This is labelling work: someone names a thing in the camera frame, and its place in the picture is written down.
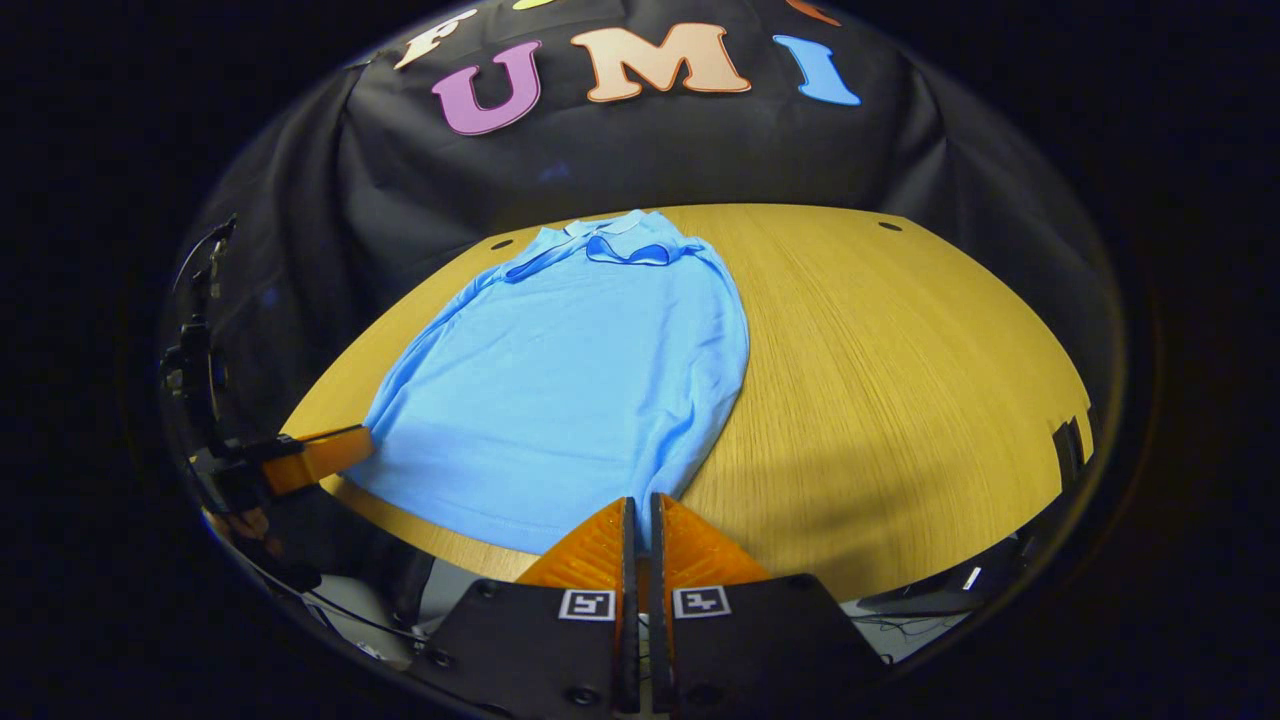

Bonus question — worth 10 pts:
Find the dark flat device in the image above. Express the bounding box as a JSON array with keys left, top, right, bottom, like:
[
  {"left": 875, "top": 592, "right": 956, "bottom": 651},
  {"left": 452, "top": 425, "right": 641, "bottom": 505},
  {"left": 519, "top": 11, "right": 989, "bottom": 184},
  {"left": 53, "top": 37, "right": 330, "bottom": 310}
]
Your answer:
[{"left": 858, "top": 538, "right": 1056, "bottom": 617}]

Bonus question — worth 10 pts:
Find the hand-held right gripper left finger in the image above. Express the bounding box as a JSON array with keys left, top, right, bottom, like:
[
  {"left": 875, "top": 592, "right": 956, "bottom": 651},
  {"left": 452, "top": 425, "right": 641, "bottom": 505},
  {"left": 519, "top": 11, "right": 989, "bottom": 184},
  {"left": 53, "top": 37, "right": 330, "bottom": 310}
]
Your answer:
[{"left": 404, "top": 496, "right": 642, "bottom": 715}]

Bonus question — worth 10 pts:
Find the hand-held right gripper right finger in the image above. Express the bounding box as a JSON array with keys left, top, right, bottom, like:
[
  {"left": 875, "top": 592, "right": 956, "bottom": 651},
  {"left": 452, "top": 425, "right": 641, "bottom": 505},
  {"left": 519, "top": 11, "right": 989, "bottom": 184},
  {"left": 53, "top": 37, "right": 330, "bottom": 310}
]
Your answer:
[{"left": 650, "top": 492, "right": 891, "bottom": 715}]

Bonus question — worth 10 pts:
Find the thin black cable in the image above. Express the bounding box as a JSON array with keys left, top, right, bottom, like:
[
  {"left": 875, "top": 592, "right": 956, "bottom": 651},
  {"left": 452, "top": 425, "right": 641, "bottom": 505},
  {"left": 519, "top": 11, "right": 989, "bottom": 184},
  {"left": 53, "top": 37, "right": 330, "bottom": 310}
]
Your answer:
[{"left": 245, "top": 560, "right": 426, "bottom": 646}]

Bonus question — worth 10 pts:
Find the black backdrop cloth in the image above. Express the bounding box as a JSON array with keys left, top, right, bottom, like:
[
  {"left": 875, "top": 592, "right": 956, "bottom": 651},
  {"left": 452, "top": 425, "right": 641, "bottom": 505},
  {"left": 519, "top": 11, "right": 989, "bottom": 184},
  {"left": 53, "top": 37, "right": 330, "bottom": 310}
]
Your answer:
[{"left": 155, "top": 0, "right": 1129, "bottom": 451}]

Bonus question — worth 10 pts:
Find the light blue polo T-shirt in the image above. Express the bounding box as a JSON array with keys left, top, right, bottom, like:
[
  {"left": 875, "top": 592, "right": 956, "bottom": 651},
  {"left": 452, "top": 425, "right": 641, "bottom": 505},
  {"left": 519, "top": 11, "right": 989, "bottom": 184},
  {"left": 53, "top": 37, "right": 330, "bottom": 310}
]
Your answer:
[{"left": 345, "top": 209, "right": 751, "bottom": 557}]

